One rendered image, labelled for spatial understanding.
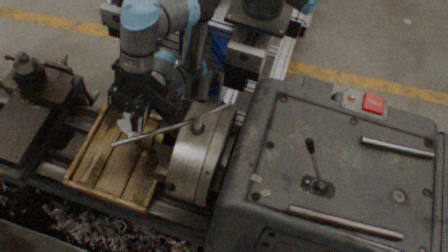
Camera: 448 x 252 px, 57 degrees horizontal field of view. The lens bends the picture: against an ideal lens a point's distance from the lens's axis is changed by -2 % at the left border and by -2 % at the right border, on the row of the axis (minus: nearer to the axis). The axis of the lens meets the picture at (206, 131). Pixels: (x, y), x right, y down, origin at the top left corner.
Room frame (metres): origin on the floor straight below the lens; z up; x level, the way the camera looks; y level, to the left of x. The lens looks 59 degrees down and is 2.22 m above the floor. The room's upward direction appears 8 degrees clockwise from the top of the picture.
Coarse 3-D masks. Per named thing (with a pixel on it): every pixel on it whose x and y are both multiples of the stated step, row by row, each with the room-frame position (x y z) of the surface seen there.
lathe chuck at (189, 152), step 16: (192, 112) 0.66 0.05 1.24; (208, 128) 0.61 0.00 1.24; (176, 144) 0.56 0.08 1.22; (192, 144) 0.56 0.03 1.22; (208, 144) 0.57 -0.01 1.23; (176, 160) 0.52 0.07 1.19; (192, 160) 0.53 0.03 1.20; (176, 176) 0.49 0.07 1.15; (192, 176) 0.49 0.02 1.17; (176, 192) 0.48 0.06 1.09; (192, 192) 0.47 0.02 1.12
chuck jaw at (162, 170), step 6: (156, 144) 0.61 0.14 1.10; (162, 144) 0.62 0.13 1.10; (156, 150) 0.59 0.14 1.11; (162, 150) 0.59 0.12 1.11; (168, 150) 0.60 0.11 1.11; (156, 156) 0.57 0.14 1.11; (162, 156) 0.57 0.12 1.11; (168, 156) 0.58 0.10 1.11; (156, 162) 0.56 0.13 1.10; (162, 162) 0.55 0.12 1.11; (168, 162) 0.56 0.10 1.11; (156, 168) 0.53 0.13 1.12; (162, 168) 0.53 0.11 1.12; (156, 174) 0.51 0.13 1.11; (162, 174) 0.51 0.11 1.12; (162, 180) 0.51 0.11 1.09; (168, 186) 0.49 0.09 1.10; (174, 186) 0.49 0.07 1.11
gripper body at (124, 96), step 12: (120, 72) 0.57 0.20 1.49; (120, 84) 0.56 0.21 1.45; (132, 84) 0.56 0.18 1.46; (108, 96) 0.54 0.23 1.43; (120, 96) 0.54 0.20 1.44; (132, 96) 0.54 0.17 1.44; (144, 96) 0.55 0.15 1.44; (108, 108) 0.53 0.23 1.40; (120, 108) 0.53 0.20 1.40; (132, 108) 0.52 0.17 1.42; (144, 108) 0.54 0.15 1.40
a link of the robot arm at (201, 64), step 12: (204, 0) 0.94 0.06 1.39; (204, 12) 0.94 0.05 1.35; (204, 24) 0.97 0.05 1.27; (192, 36) 0.97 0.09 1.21; (204, 36) 0.98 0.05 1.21; (192, 48) 0.97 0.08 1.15; (192, 60) 0.97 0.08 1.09; (180, 72) 0.97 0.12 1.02; (192, 72) 0.98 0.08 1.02; (204, 72) 1.01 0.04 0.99
